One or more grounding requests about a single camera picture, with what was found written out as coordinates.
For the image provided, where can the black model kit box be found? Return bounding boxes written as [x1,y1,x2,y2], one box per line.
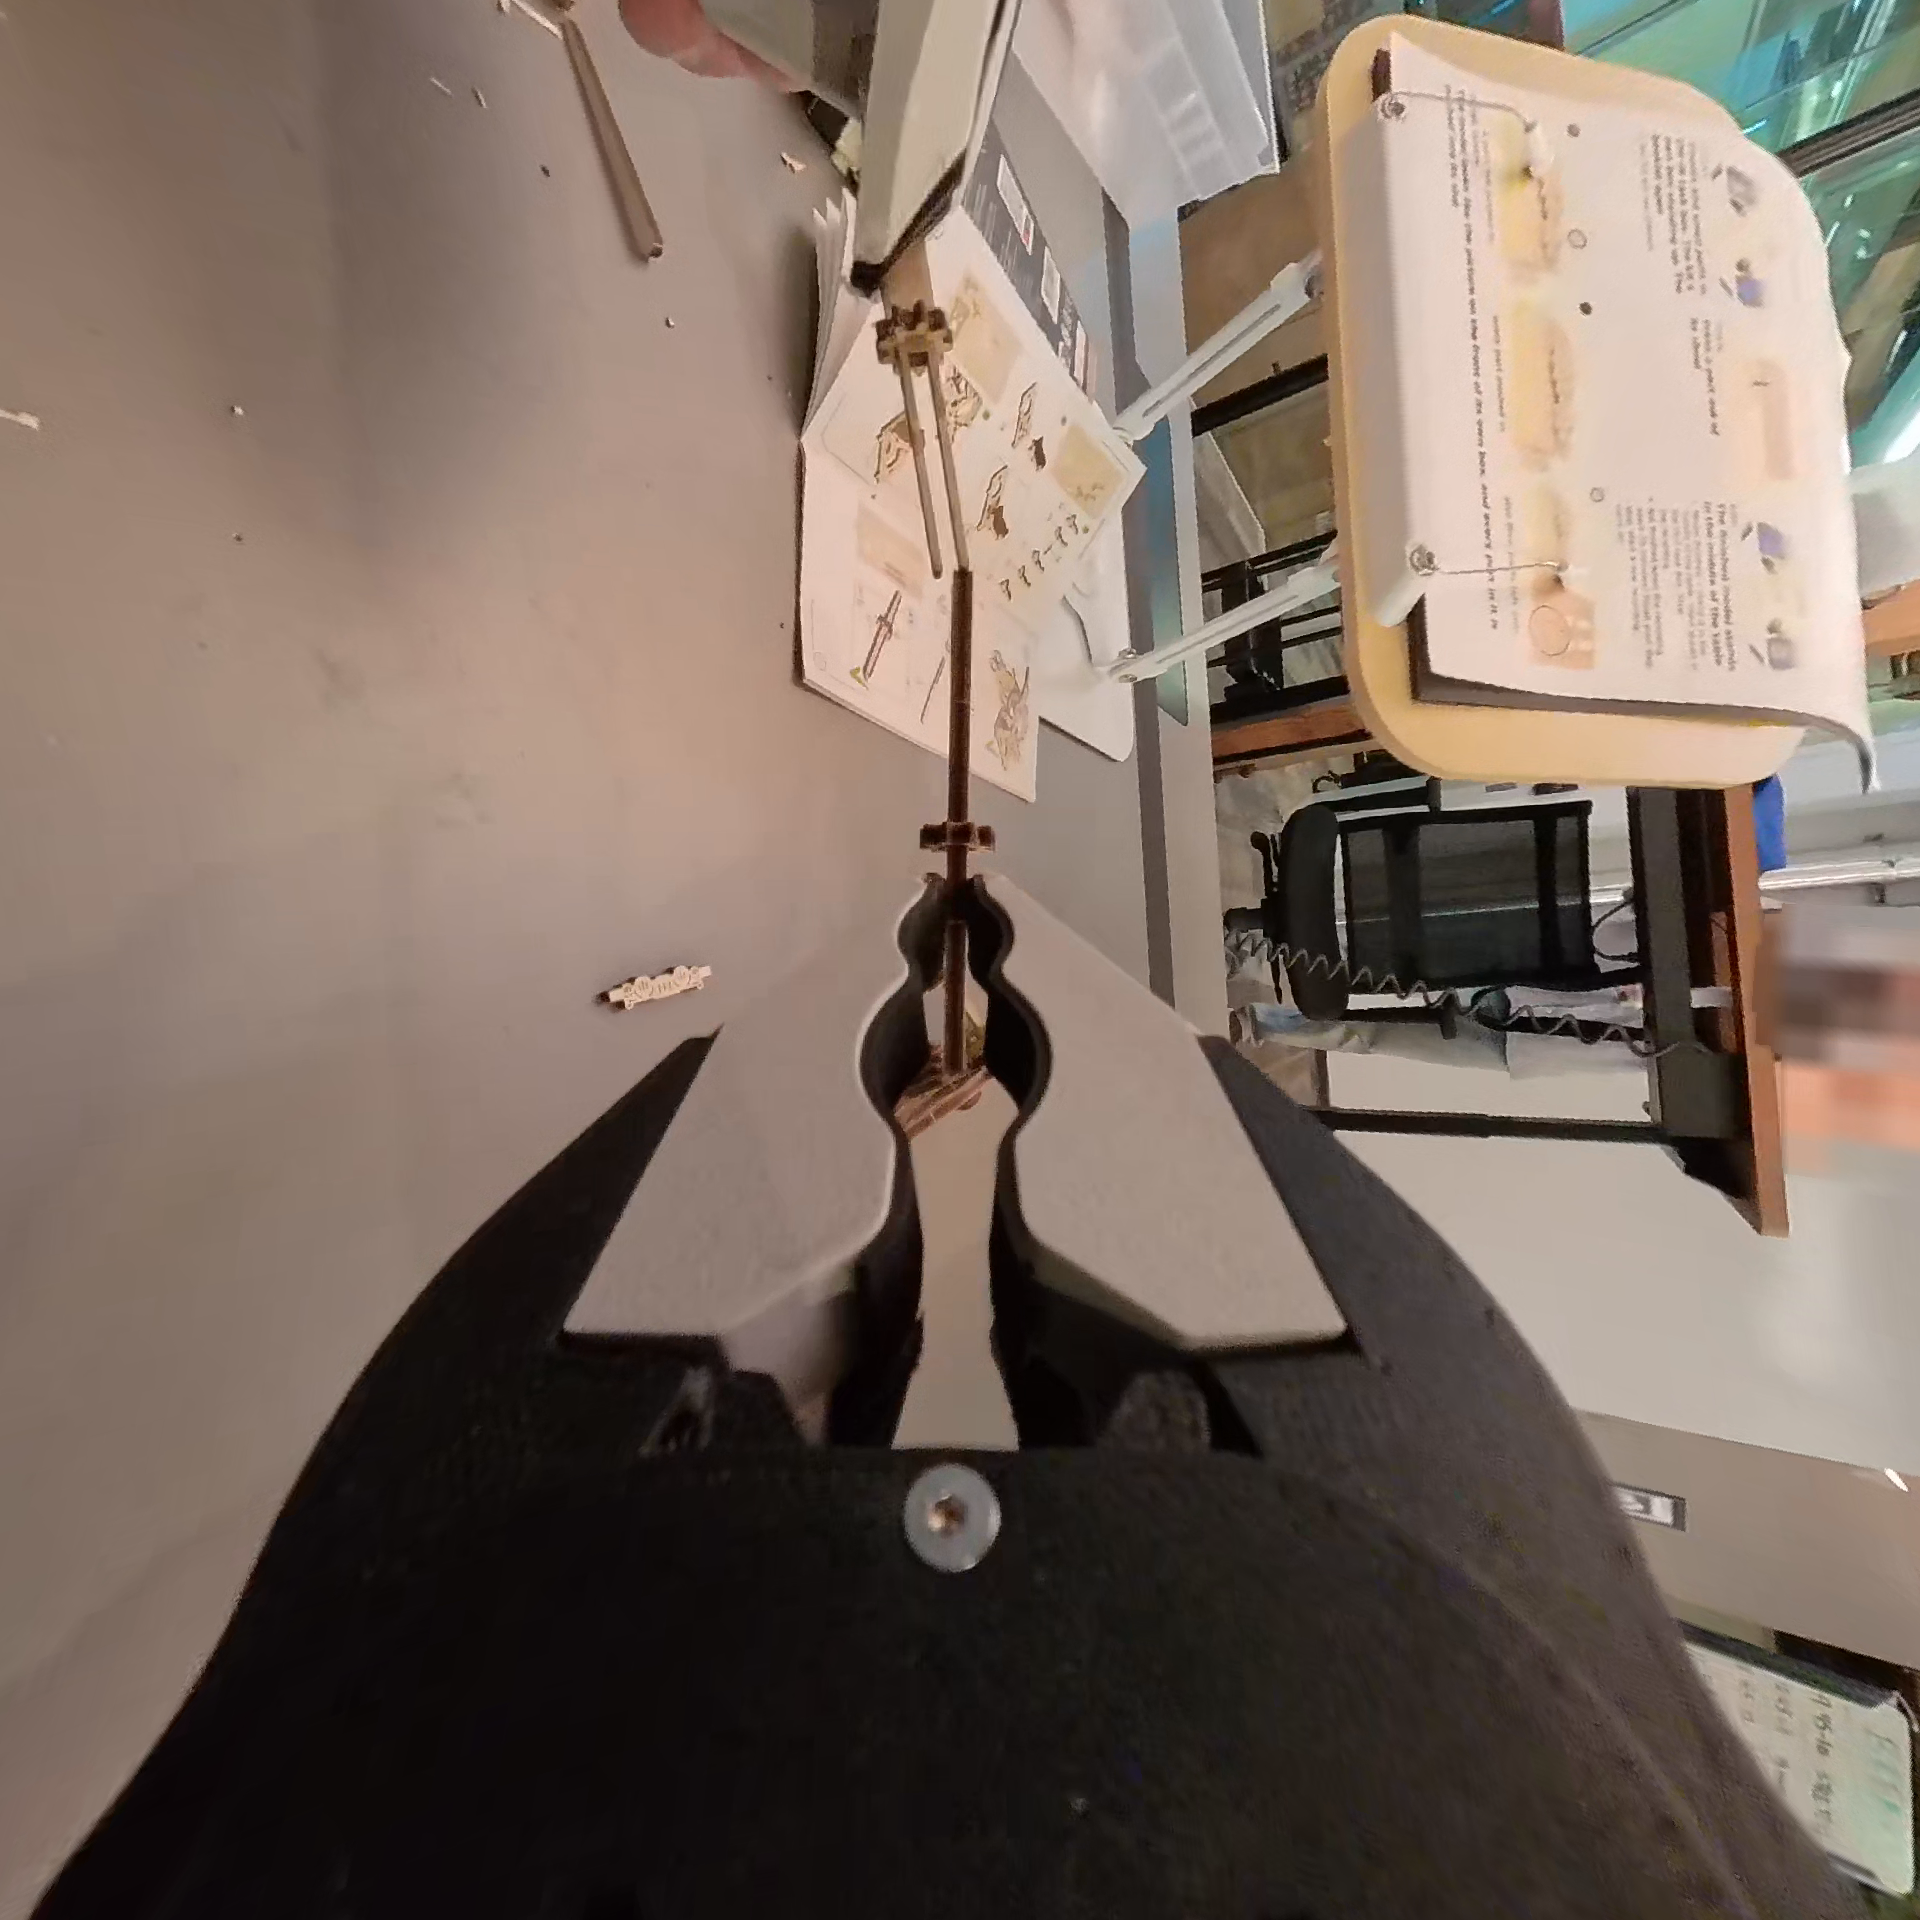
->
[960,112,1114,437]

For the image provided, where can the person's left hand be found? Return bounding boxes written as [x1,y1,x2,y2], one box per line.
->
[618,0,817,89]

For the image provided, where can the handwritten white board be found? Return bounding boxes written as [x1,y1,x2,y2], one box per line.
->
[1680,1632,1920,1894]

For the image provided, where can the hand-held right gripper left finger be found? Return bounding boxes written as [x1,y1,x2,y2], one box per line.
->
[562,873,942,1448]

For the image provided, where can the long wooden model part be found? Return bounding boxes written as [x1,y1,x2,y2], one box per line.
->
[555,0,665,265]

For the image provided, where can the clear plastic bin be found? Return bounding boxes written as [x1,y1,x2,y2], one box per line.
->
[1018,0,1287,207]

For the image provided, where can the illustrated instruction booklet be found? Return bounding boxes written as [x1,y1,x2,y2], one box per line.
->
[795,193,1149,805]

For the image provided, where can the dark wooden desk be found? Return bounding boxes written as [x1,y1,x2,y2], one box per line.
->
[1319,779,1794,1238]

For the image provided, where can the coiled cable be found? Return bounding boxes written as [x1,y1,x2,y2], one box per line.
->
[1226,927,1653,1057]

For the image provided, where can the white document stand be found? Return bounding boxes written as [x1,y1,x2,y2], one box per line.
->
[1042,23,1425,764]

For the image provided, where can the twin wooden rods with gear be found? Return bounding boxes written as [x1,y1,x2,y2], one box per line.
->
[872,293,968,577]

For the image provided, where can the black office chair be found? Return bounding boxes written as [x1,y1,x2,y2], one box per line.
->
[1266,796,1600,1023]

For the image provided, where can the printed instruction sheet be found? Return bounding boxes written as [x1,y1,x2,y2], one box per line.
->
[1386,30,1875,782]

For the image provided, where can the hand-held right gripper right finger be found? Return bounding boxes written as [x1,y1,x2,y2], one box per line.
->
[970,873,1347,1448]

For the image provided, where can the single wooden rod part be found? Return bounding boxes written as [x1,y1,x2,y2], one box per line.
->
[918,566,998,1087]

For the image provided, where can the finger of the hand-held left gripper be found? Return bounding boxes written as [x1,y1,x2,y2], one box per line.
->
[696,0,902,121]
[847,0,1023,294]

